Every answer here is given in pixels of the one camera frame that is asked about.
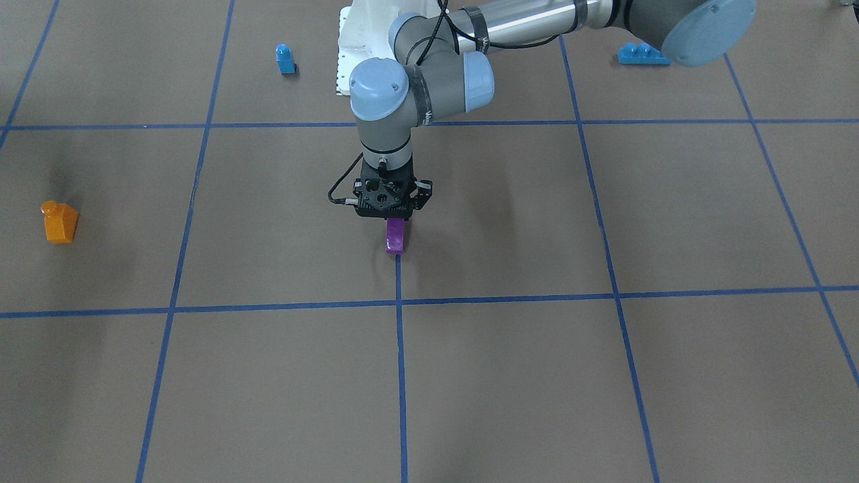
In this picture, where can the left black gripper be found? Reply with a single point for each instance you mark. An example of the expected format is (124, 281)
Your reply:
(424, 194)

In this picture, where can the purple trapezoid block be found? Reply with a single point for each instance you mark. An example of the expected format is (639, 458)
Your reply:
(395, 236)

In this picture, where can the orange trapezoid block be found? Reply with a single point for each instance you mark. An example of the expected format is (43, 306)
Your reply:
(60, 222)

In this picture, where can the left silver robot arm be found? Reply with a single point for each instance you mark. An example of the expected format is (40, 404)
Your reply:
(690, 33)

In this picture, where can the small blue block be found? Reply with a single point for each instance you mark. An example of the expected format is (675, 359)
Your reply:
(285, 59)

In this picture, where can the blue double block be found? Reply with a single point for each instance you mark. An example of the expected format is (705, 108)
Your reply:
(641, 54)

